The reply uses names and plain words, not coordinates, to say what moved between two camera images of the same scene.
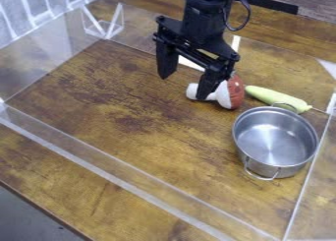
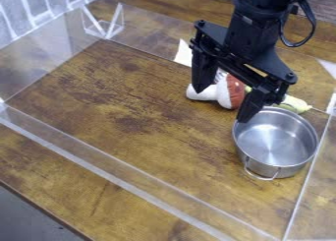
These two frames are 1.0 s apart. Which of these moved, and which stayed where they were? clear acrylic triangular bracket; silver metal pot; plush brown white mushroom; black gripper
Moved: black gripper
Stayed: clear acrylic triangular bracket; plush brown white mushroom; silver metal pot
